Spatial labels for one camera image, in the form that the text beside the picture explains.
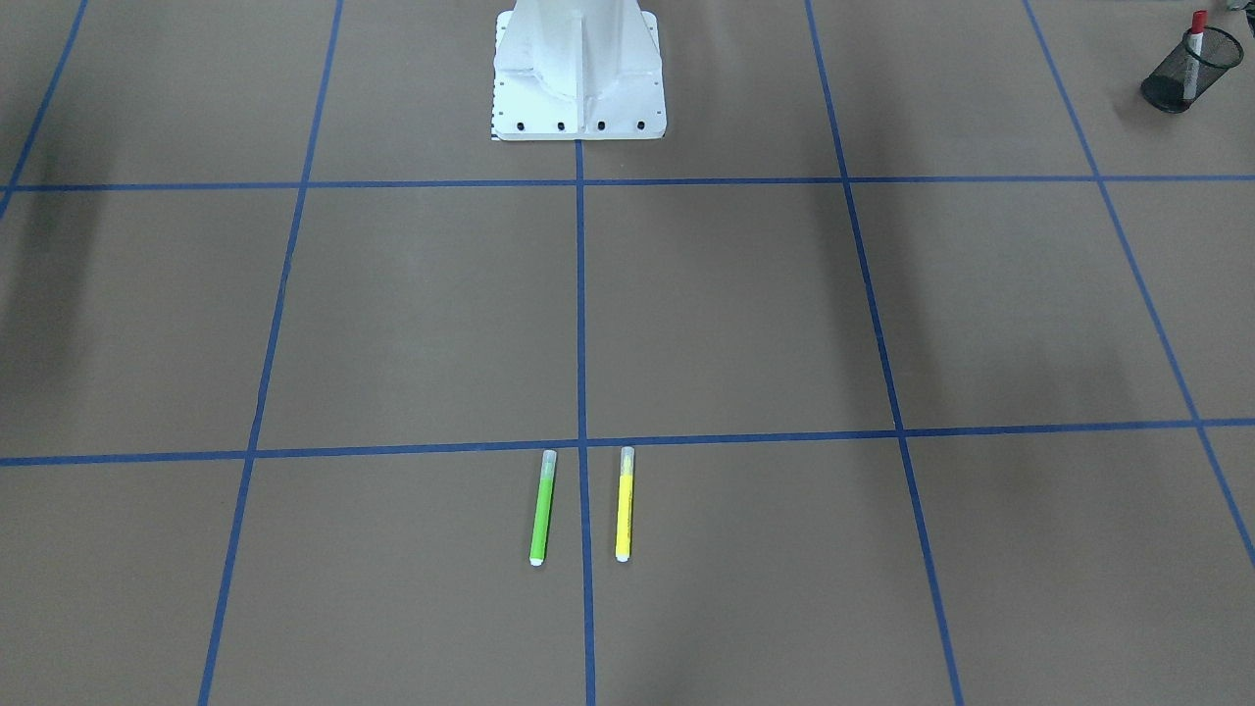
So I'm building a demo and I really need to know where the red white marker pen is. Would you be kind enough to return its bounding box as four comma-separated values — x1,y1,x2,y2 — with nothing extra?
1181,10,1209,107

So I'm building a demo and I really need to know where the yellow marker pen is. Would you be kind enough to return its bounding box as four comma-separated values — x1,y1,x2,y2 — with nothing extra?
614,446,635,563

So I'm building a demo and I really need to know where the black solid cup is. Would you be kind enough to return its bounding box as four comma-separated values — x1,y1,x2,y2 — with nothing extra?
1140,25,1242,115

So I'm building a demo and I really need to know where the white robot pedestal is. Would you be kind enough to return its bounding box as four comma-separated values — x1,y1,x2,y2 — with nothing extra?
489,1,668,142

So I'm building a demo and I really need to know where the green marker pen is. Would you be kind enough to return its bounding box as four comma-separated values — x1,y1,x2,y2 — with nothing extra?
528,448,558,568

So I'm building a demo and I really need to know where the brown paper table cover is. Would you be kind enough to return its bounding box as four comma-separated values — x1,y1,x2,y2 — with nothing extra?
3,1,1252,705

